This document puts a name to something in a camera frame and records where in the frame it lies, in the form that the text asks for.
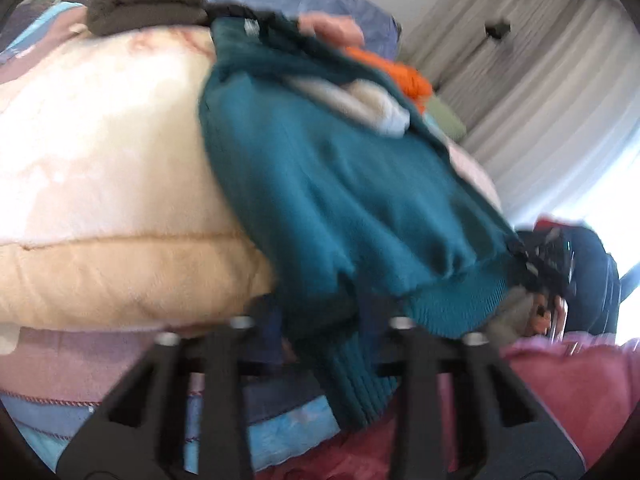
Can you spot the black garment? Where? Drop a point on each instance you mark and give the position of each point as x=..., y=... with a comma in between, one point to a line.
x=230, y=10

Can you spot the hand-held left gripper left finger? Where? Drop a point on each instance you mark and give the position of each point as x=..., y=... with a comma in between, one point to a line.
x=240, y=355

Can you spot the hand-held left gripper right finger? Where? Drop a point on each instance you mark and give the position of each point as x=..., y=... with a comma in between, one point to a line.
x=415, y=360

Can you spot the pink garment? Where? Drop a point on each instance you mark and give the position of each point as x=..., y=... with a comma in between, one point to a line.
x=335, y=27

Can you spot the green pillow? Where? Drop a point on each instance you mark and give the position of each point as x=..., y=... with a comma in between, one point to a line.
x=445, y=117

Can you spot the light blue star sheet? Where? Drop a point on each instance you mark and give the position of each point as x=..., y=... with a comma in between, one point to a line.
x=290, y=430

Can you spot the cream pink blanket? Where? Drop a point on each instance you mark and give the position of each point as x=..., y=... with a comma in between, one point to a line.
x=100, y=160

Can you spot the beige curtain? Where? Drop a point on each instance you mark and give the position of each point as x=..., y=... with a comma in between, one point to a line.
x=525, y=85

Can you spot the orange puffer jacket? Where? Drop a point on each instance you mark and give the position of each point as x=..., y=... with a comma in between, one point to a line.
x=410, y=80

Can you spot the brown fleece garment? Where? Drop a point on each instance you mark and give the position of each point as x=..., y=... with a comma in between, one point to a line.
x=145, y=0

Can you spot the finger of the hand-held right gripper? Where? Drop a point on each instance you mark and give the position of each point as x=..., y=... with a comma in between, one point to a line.
x=525, y=260

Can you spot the teal fleece hoodie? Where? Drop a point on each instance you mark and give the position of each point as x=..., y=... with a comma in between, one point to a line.
x=325, y=185

